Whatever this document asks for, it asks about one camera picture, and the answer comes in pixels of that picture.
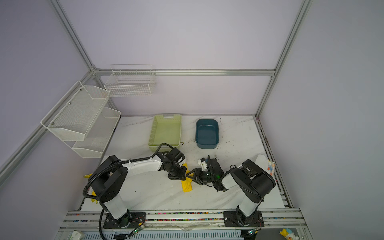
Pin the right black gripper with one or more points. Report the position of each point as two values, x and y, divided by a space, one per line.
198 173

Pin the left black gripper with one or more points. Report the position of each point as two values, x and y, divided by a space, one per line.
181 176

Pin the yellow paper napkin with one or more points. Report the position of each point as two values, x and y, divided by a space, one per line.
187 185

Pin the light green plastic basket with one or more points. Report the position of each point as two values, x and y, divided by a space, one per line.
165 129

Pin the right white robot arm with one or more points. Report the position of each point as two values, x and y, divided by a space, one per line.
254 182

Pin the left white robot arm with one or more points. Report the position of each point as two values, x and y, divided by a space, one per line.
106 182

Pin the teal plastic tray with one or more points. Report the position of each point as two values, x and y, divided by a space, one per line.
207 134

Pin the colourful small carton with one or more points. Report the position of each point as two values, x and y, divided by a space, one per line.
265 164

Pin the yellow banana toy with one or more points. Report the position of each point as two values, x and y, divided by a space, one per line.
91 191

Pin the white two-tier mesh shelf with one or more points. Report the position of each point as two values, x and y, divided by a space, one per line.
82 120

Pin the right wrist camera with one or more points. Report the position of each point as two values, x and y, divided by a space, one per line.
203 165

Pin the white wire wall basket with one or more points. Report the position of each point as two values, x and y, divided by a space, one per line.
131 80

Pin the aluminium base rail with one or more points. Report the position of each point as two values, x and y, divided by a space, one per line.
189 224

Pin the aluminium cage frame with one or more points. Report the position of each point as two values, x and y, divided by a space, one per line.
9 168

